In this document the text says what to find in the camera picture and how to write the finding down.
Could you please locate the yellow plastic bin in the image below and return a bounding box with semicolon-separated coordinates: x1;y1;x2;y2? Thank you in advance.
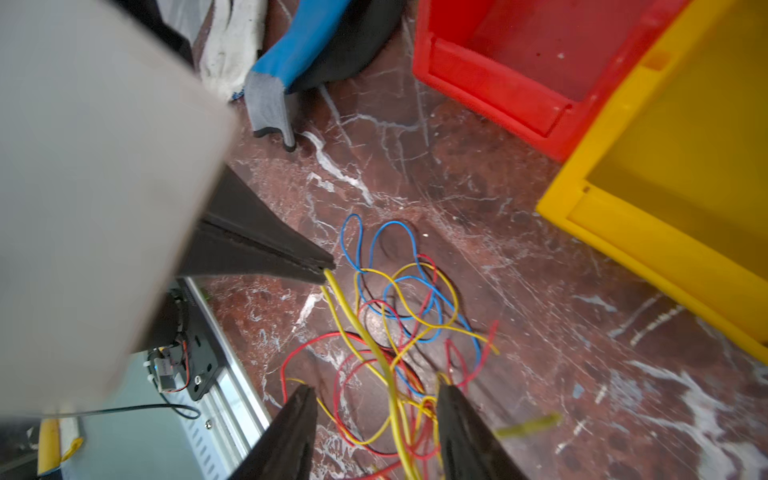
537;1;767;360

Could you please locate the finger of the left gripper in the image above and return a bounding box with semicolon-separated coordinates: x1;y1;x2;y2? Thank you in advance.
202;166;334;264
177;239;336;284

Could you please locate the blue grey work glove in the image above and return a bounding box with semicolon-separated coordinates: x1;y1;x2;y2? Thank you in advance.
244;0;406;152

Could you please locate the red plastic bin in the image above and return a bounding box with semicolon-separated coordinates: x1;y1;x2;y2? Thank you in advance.
413;0;687;162

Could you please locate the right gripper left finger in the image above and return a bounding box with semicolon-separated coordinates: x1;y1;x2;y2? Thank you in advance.
229;385;318;480

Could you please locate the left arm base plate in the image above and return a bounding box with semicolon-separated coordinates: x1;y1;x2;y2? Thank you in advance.
139;278;226;401

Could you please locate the white knit work glove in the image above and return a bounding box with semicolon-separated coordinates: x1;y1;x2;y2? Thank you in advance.
199;0;268;103

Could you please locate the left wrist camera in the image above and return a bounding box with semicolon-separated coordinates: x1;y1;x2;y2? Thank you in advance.
1;1;238;417

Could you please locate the aluminium front rail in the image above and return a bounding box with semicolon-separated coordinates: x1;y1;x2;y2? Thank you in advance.
168;277;271;479

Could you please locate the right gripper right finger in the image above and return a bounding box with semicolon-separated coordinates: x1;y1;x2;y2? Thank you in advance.
437;384;526;480

